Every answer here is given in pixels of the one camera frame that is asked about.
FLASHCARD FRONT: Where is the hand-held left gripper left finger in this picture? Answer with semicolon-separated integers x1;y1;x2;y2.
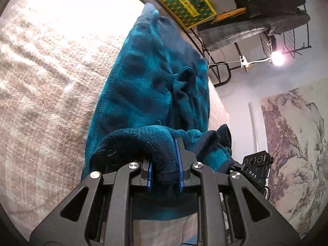
29;158;154;246

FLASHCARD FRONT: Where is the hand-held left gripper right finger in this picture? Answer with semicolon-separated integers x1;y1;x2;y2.
174;137;301;246

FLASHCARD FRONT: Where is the teal plaid fleece garment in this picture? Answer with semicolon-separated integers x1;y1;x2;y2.
82;2;235;222

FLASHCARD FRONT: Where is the black metal clothes rack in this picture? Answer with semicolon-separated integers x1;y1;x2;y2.
179;0;312;88

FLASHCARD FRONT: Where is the white clip-on lamp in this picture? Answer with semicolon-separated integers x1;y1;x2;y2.
207;51;286;69

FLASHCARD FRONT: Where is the beige checked bed blanket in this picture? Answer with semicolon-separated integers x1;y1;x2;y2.
0;0;228;246

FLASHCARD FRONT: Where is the grey plaid coat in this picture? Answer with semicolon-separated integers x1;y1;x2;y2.
198;8;311;53

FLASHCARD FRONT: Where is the yellow patterned scarf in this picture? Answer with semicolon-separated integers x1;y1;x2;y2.
214;7;248;22

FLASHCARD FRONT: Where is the yellow green gift box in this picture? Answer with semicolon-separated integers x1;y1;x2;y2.
157;0;217;29

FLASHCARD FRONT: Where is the black coat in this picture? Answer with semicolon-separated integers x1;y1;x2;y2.
233;0;306;10

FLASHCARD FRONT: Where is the landscape wall mural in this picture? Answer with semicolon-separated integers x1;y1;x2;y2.
248;78;328;226

